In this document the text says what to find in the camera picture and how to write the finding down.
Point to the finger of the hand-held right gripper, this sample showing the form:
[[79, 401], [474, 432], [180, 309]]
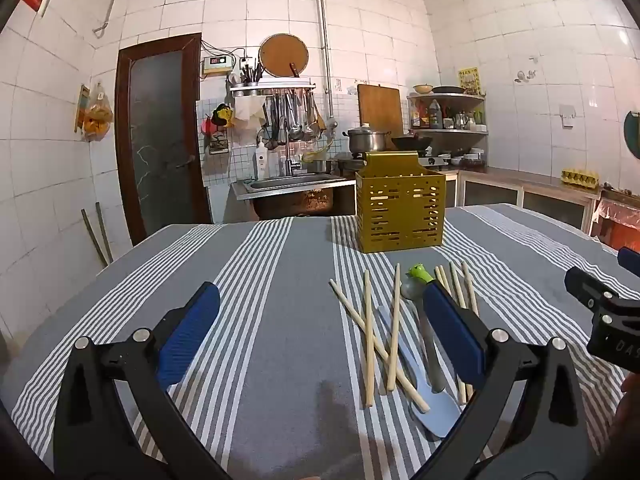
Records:
[[630, 260], [587, 287]]

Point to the small steel pot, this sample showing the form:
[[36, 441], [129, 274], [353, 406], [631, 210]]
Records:
[[319, 166]]

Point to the yellow wall poster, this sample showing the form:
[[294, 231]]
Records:
[[469, 81]]

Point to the metal faucet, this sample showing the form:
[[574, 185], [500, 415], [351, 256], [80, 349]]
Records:
[[294, 166]]

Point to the grey wall pipe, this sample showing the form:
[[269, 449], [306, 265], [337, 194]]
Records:
[[325, 60]]

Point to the cluster of white bowls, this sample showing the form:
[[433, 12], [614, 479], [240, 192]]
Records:
[[462, 159]]

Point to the white soap bottle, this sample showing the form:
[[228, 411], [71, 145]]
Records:
[[260, 160]]

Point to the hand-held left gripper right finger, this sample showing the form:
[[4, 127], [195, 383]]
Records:
[[455, 340]]

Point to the steel pot with lid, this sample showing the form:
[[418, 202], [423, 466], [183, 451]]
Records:
[[367, 141]]

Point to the row of hanging metal ladles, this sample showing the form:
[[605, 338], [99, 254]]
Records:
[[295, 120]]

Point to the metal wall rack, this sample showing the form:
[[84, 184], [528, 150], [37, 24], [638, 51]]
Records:
[[272, 86]]

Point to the steel gas stove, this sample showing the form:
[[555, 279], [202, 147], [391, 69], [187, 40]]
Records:
[[436, 161]]

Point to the yellow black hanging toy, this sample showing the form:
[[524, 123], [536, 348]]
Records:
[[220, 116]]

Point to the teal round wall object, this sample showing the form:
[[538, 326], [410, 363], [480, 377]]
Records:
[[633, 130]]

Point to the cup of dark utensils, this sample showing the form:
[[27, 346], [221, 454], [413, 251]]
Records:
[[251, 72]]

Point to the red box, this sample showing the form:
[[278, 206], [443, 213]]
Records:
[[620, 232]]

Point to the yellow slotted utensil holder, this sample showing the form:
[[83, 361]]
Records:
[[400, 210]]

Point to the flat black pan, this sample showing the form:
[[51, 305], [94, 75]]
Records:
[[448, 90]]

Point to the wall sticker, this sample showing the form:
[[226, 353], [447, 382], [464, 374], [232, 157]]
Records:
[[526, 76]]

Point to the steel sink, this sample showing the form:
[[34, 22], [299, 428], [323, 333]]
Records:
[[285, 182]]

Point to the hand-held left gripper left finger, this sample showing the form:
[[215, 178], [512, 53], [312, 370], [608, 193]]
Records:
[[190, 335]]

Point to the pair of bamboo sticks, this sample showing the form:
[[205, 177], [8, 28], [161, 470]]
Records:
[[100, 240]]

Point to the white hanging cloth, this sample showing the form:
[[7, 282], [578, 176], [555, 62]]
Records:
[[249, 112]]

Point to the rectangular wooden cutting board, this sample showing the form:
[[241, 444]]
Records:
[[380, 110]]

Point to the hanging plastic bag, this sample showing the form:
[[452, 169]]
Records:
[[97, 117]]

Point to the light blue plastic spatula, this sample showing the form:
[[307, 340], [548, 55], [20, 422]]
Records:
[[435, 415]]

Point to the dark wooden glass door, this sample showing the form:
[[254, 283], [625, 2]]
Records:
[[155, 135]]

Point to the round wooden board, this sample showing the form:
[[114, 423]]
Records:
[[280, 55]]

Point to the tan bowl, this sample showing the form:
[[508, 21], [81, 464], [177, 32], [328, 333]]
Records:
[[422, 89]]

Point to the yellow egg carton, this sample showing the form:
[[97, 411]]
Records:
[[580, 176]]

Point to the pile of wooden chopsticks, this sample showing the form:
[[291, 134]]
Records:
[[368, 340]]

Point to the grey striped tablecloth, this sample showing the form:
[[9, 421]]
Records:
[[280, 310]]

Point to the black wok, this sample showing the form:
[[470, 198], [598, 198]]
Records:
[[412, 141]]

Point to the metal corner shelf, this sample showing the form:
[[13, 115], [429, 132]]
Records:
[[450, 131]]

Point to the digital wall controller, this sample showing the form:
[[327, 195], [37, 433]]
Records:
[[217, 64]]

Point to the kitchen counter cabinet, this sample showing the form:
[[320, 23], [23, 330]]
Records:
[[500, 192]]

